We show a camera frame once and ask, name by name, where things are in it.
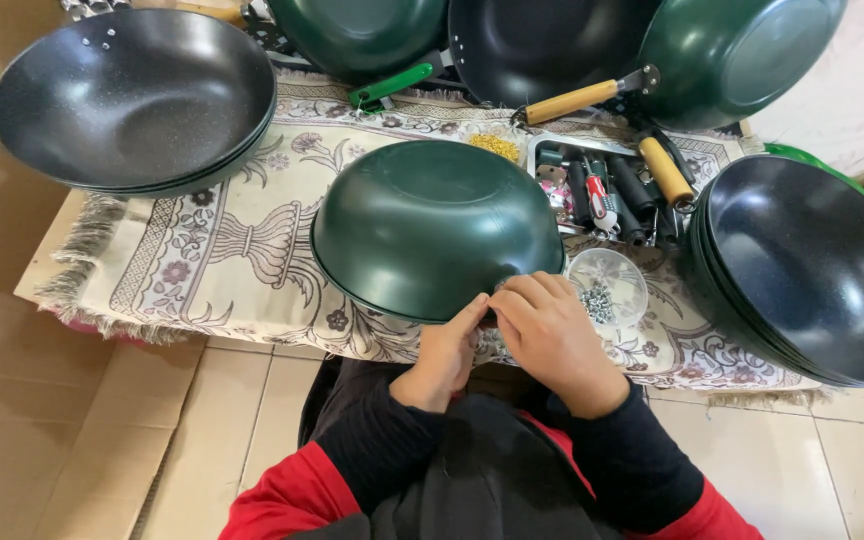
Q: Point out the person's left fingers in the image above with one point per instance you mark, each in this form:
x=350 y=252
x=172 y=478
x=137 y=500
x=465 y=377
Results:
x=468 y=315

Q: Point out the small silver bracket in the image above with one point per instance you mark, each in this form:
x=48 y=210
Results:
x=501 y=284

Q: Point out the white cloth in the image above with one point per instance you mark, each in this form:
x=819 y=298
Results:
x=844 y=82

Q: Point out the clear plastic bowl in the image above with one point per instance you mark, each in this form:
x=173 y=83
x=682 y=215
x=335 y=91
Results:
x=612 y=270

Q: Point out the upturned dark green wok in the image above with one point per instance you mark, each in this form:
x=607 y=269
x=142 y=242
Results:
x=361 y=34

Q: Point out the red and black jacket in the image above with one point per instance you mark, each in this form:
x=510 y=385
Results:
x=492 y=472

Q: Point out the patterned beige fringed rug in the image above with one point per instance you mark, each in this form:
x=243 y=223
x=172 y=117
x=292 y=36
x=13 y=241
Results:
x=229 y=247

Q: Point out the silver metal tray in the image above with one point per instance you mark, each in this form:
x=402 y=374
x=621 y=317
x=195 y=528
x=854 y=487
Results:
x=552 y=142

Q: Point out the person's right hand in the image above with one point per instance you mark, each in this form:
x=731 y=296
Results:
x=559 y=345

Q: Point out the person's left hand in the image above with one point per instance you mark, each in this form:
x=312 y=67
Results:
x=436 y=364

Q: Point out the brown cardboard sheet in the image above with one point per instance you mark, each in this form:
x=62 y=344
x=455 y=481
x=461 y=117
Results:
x=42 y=420

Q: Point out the black plastic crate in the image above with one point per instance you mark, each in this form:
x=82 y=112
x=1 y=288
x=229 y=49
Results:
x=271 y=36

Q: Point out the bright green basin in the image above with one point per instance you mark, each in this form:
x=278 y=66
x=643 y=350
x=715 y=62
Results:
x=814 y=161

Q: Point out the heap of silver screws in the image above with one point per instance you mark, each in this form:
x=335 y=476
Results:
x=597 y=304

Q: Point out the heap of gold screws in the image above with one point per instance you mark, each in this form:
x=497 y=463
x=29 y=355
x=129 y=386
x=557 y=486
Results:
x=493 y=146

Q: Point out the green wok under speckled wok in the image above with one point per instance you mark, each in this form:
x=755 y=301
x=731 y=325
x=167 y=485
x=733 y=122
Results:
x=241 y=166

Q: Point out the stack of black speckled woks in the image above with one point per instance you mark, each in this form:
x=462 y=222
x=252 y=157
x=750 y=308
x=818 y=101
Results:
x=807 y=277

